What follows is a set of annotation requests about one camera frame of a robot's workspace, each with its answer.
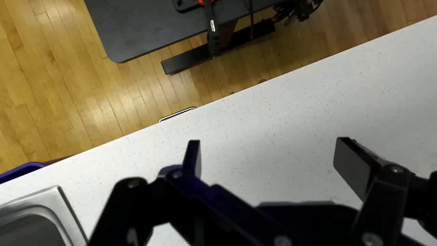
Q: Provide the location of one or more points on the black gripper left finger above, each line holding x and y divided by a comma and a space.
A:
182, 209

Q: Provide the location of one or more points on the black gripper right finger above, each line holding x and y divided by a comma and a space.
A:
387, 195

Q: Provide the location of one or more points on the metal floor vent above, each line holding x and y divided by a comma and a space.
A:
176, 113

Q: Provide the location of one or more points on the stainless steel double sink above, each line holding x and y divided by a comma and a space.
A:
36, 218

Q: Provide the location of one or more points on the black table base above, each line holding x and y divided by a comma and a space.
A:
196, 56

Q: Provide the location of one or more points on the blue chair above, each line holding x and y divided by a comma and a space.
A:
18, 172

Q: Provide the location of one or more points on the dark grey table top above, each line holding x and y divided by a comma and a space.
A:
145, 27

